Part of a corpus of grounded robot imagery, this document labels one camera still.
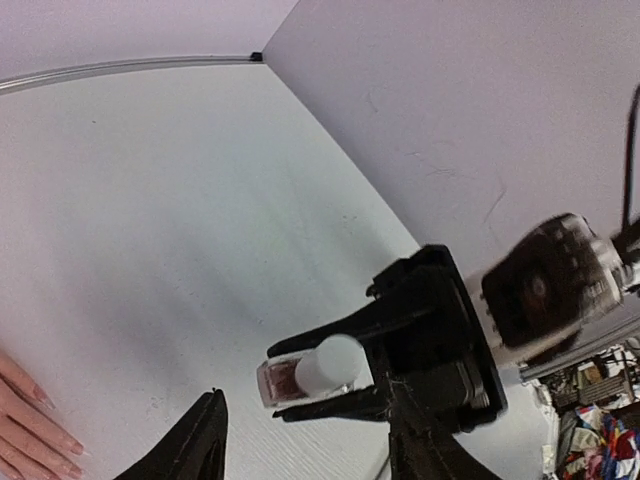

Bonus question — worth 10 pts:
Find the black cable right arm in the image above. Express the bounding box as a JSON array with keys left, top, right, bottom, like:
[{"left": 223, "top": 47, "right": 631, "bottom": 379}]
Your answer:
[{"left": 619, "top": 79, "right": 640, "bottom": 236}]

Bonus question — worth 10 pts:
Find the background clutter clothes pile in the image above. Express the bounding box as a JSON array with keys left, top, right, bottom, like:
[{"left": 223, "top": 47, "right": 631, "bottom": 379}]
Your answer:
[{"left": 533, "top": 340, "right": 639, "bottom": 480}]

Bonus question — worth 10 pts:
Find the nail polish glass bottle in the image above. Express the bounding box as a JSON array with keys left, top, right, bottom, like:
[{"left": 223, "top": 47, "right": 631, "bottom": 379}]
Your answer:
[{"left": 256, "top": 352, "right": 356, "bottom": 408}]

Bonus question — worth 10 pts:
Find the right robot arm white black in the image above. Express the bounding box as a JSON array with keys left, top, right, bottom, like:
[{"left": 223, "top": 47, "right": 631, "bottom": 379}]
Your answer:
[{"left": 267, "top": 238, "right": 639, "bottom": 433}]

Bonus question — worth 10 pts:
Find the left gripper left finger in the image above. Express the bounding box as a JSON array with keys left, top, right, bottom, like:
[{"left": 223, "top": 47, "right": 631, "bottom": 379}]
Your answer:
[{"left": 116, "top": 389, "right": 229, "bottom": 480}]

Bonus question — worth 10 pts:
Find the mannequin hand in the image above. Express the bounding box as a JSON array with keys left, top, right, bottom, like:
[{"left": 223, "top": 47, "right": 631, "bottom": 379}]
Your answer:
[{"left": 1, "top": 352, "right": 84, "bottom": 479}]

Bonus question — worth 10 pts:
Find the white nail polish cap brush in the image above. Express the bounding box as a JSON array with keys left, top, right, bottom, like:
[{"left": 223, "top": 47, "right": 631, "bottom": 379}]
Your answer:
[{"left": 294, "top": 335, "right": 365, "bottom": 397}]

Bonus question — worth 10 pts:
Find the aluminium table edge frame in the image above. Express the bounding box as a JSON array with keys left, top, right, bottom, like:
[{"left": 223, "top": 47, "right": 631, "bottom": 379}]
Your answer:
[{"left": 1, "top": 51, "right": 264, "bottom": 95}]

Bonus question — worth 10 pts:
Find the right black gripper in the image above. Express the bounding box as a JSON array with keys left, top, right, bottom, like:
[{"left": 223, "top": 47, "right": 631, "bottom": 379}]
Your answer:
[{"left": 267, "top": 243, "right": 509, "bottom": 434}]

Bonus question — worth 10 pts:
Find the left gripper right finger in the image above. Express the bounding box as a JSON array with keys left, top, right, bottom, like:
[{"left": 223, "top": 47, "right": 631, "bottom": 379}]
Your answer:
[{"left": 374, "top": 344, "right": 500, "bottom": 479}]

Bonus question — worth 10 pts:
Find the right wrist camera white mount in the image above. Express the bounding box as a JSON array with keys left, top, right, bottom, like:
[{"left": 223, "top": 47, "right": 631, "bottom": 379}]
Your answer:
[{"left": 465, "top": 213, "right": 639, "bottom": 367}]

